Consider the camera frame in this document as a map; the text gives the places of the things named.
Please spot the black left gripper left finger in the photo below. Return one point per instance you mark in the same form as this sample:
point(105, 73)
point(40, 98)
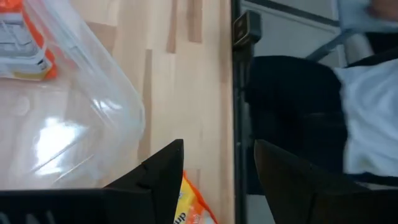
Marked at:
point(146, 199)

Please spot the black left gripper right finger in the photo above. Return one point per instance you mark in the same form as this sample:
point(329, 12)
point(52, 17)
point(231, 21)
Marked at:
point(295, 193)

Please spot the orange Maruchan noodle pack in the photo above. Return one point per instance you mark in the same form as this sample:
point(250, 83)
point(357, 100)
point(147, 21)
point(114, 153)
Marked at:
point(18, 46)
point(189, 205)

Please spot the clear labelled plastic bin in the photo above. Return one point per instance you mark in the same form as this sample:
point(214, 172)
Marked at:
point(93, 109)

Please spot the person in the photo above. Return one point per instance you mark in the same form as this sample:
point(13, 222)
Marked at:
point(370, 118)

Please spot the black metal table frame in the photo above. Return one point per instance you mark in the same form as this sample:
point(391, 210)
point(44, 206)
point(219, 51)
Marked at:
point(237, 124)

